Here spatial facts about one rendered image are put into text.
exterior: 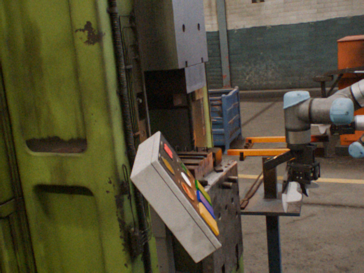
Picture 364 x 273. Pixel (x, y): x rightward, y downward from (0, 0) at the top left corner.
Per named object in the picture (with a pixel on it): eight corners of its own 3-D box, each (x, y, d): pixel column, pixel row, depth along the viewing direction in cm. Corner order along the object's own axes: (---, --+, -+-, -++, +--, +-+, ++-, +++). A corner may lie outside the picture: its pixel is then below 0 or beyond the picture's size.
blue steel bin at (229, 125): (243, 138, 636) (240, 85, 620) (230, 154, 563) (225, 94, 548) (163, 139, 678) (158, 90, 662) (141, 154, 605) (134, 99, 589)
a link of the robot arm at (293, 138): (280, 130, 138) (292, 125, 144) (280, 145, 139) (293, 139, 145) (303, 132, 133) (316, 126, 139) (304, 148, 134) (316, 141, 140)
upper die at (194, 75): (206, 85, 188) (204, 62, 186) (187, 93, 170) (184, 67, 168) (117, 90, 205) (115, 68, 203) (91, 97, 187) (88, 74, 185)
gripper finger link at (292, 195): (296, 212, 134) (303, 182, 136) (277, 208, 137) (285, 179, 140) (300, 215, 136) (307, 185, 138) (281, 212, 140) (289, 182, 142)
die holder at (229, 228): (244, 252, 216) (236, 160, 206) (216, 296, 182) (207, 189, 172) (138, 241, 239) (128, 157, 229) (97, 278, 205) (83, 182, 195)
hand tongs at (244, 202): (263, 170, 272) (262, 168, 272) (270, 170, 271) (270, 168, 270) (235, 209, 219) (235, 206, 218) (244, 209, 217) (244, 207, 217)
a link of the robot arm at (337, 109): (357, 93, 134) (319, 93, 140) (348, 99, 124) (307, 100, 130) (357, 119, 135) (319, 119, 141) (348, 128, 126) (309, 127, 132)
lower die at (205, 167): (213, 169, 196) (212, 150, 194) (195, 185, 178) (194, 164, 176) (127, 167, 213) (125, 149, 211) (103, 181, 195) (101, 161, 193)
